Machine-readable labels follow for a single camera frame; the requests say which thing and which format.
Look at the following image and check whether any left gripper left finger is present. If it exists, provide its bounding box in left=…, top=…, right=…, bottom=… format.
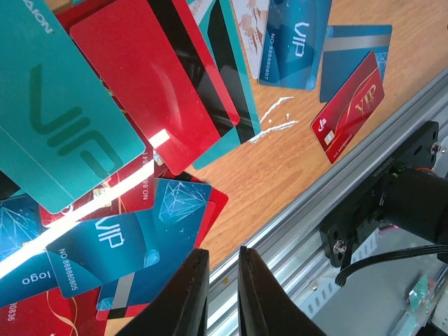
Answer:
left=118, top=248, right=209, bottom=335

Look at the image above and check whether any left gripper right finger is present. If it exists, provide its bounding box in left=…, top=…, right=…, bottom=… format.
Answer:
left=237, top=246, right=325, bottom=336

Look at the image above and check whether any red VIP card front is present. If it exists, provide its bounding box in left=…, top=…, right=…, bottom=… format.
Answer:
left=1, top=288, right=106, bottom=336

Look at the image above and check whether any red vip card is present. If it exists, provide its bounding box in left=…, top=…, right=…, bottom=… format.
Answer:
left=1, top=288, right=106, bottom=336
left=311, top=51, right=385, bottom=163

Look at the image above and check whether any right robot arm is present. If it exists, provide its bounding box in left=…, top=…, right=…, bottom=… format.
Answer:
left=380, top=169, right=447, bottom=246

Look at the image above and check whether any blue card front pile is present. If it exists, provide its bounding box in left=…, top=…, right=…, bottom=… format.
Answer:
left=46, top=178, right=212, bottom=298

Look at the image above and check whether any blue VIP card left pile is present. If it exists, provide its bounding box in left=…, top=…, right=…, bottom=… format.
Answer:
left=1, top=195, right=57, bottom=307

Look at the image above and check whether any teal VIP card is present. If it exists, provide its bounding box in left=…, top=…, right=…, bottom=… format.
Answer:
left=1, top=1, right=145, bottom=214

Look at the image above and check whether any red stripe card centre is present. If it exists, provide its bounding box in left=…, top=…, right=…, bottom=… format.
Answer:
left=69, top=1, right=240, bottom=174

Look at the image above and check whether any blue stripe card right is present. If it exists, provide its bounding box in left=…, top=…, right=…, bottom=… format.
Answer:
left=319, top=24, right=393, bottom=103

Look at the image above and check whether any blue card right pile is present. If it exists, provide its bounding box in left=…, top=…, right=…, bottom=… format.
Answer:
left=258, top=0, right=332, bottom=90

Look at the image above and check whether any teal stripe card upper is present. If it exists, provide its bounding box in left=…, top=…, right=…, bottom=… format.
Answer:
left=187, top=1, right=261, bottom=170

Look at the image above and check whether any aluminium rail frame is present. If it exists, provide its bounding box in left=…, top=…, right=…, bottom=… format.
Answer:
left=206, top=68, right=448, bottom=333

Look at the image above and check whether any grey cable duct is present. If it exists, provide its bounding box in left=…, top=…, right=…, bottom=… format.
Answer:
left=300, top=276, right=421, bottom=336

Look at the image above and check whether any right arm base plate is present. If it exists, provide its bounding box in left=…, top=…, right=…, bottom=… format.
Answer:
left=320, top=121, right=447, bottom=267

